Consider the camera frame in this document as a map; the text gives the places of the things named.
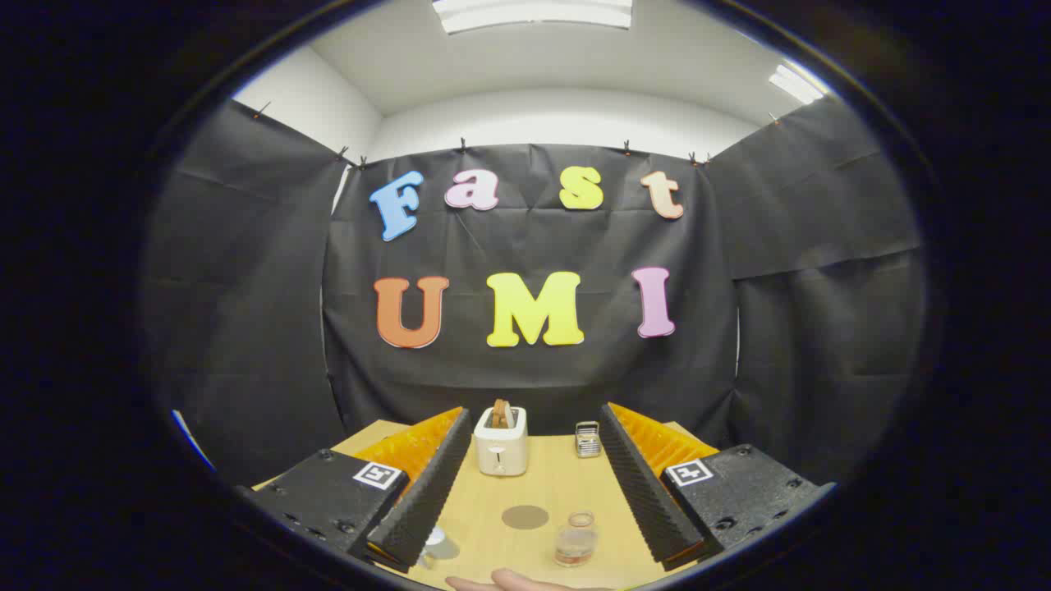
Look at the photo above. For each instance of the wooden table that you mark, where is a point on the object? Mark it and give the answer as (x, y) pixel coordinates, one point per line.
(558, 484)

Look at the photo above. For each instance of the round brown coaster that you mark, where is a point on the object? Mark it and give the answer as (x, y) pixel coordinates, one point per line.
(525, 517)

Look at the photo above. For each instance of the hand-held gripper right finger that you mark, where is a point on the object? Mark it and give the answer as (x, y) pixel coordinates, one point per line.
(644, 492)

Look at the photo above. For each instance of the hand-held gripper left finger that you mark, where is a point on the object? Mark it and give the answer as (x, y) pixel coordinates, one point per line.
(423, 501)

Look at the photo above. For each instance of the brown toast slice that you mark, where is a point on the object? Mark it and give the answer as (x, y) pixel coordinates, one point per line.
(501, 413)

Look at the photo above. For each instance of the clear plastic juice bottle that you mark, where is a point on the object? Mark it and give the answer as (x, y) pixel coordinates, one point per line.
(575, 542)

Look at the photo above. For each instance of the small ceiling light panel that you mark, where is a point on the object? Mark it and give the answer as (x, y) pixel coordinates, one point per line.
(795, 84)

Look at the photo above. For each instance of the white cup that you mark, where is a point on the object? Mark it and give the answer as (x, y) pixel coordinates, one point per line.
(439, 543)

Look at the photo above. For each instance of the white toaster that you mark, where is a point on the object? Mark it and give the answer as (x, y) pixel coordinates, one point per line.
(501, 451)

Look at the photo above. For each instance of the large ceiling light panel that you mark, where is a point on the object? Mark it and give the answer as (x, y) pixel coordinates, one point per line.
(534, 12)

